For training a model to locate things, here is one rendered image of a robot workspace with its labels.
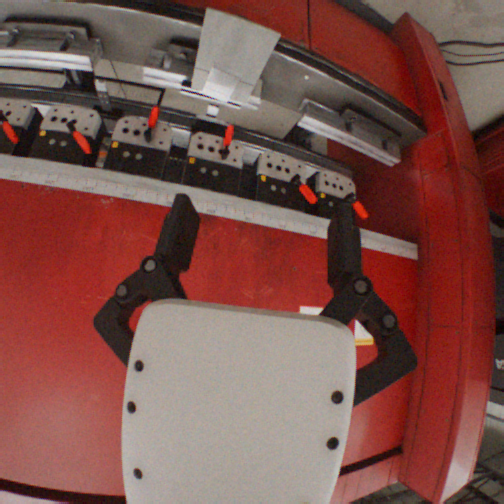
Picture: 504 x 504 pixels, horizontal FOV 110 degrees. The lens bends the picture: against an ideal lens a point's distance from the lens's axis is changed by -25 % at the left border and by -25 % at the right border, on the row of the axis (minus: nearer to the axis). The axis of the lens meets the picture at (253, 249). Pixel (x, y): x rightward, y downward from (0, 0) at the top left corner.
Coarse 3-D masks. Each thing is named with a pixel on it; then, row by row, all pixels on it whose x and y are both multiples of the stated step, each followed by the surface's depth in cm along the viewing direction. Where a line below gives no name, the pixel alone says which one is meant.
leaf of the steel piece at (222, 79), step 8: (216, 64) 55; (216, 72) 58; (224, 72) 58; (232, 72) 57; (208, 80) 61; (216, 80) 61; (224, 80) 61; (232, 80) 61; (216, 88) 64; (224, 88) 64; (232, 88) 64
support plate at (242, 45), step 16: (208, 16) 42; (224, 16) 42; (208, 32) 46; (224, 32) 46; (240, 32) 46; (256, 32) 45; (272, 32) 45; (208, 48) 51; (224, 48) 50; (240, 48) 50; (256, 48) 50; (272, 48) 49; (208, 64) 56; (224, 64) 55; (240, 64) 55; (256, 64) 55; (192, 80) 61; (240, 80) 61; (256, 80) 60; (240, 96) 67
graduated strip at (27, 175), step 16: (0, 176) 42; (16, 176) 43; (32, 176) 45; (48, 176) 46; (64, 176) 47; (96, 192) 50; (112, 192) 51; (128, 192) 52; (144, 192) 54; (160, 192) 55; (208, 208) 59; (224, 208) 60; (240, 208) 61; (272, 224) 64; (288, 224) 66; (304, 224) 67; (368, 240) 75; (416, 256) 84
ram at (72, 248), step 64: (0, 192) 41; (64, 192) 47; (192, 192) 58; (0, 256) 40; (64, 256) 46; (128, 256) 51; (192, 256) 56; (256, 256) 61; (320, 256) 68; (384, 256) 77; (0, 320) 38; (64, 320) 44; (0, 384) 36; (64, 384) 41; (0, 448) 32; (64, 448) 38; (384, 448) 67
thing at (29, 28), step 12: (12, 24) 41; (24, 24) 42; (36, 24) 43; (48, 24) 45; (60, 24) 46; (72, 24) 47; (84, 24) 48; (36, 36) 47; (48, 36) 48; (60, 36) 49; (84, 36) 51
